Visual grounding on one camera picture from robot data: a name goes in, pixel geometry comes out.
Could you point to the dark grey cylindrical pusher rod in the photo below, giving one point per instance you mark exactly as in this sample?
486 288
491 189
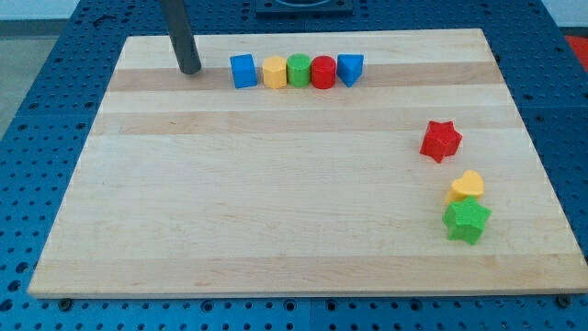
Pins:
181 35

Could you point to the blue cube block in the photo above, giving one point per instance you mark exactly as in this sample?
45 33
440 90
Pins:
243 71

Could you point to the yellow hexagon block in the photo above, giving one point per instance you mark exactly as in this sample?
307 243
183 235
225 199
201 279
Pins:
275 72

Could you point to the green cylinder block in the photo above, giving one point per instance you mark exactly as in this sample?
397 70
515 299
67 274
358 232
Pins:
299 70

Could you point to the red cylinder block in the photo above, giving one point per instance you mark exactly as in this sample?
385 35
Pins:
323 72

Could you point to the light wooden board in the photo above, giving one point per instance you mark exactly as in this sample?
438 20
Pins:
188 187

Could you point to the blue triangle block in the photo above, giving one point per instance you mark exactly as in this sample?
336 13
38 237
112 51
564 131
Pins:
349 68

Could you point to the red star block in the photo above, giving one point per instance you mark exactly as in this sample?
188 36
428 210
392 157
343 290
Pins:
441 139

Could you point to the yellow heart block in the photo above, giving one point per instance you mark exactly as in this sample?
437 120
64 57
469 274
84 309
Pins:
470 184

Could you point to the green star block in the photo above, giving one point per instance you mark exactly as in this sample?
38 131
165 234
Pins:
465 220

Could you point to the red object at right edge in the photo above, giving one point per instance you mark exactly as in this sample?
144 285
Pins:
579 46

